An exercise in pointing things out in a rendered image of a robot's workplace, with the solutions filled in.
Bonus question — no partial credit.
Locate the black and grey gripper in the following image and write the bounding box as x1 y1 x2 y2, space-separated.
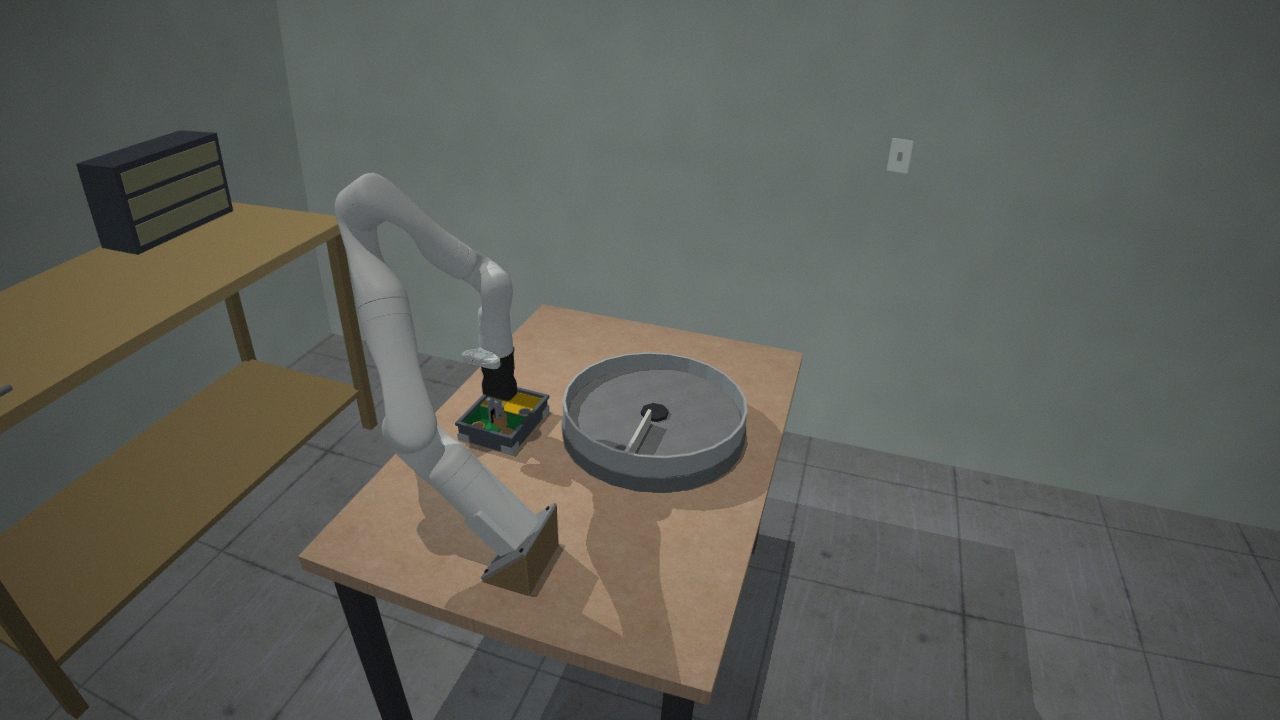
462 331 517 423

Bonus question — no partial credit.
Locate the grey round turntable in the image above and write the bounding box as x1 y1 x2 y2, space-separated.
562 352 748 493

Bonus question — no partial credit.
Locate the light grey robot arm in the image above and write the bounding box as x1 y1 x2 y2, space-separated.
335 173 538 556

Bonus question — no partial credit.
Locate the dark grey divided bin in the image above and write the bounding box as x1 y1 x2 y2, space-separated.
454 387 550 456

